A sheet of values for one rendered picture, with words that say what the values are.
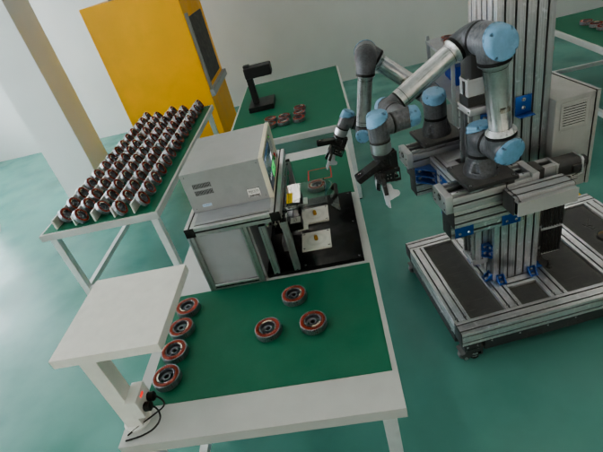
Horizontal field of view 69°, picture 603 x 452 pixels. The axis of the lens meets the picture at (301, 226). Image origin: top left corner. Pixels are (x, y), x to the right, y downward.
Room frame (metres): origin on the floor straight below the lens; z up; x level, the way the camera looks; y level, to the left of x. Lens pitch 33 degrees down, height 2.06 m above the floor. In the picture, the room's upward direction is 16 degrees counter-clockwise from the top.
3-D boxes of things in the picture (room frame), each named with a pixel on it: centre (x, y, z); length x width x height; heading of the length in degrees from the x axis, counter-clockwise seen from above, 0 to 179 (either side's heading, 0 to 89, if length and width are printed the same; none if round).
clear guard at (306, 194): (1.83, -0.05, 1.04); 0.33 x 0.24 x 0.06; 82
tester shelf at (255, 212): (2.01, 0.24, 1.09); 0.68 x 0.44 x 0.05; 172
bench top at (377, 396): (2.00, 0.17, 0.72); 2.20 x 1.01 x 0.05; 172
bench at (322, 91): (4.34, -0.22, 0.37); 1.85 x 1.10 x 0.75; 172
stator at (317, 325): (1.30, 0.06, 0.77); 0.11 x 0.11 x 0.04
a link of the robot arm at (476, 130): (1.64, -0.83, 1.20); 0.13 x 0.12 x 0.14; 8
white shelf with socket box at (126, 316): (1.15, 0.63, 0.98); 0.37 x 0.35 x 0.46; 172
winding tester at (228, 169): (2.02, 0.24, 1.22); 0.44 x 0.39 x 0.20; 172
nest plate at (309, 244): (1.84, -0.05, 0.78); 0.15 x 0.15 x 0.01; 82
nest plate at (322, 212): (2.08, -0.09, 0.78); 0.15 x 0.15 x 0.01; 82
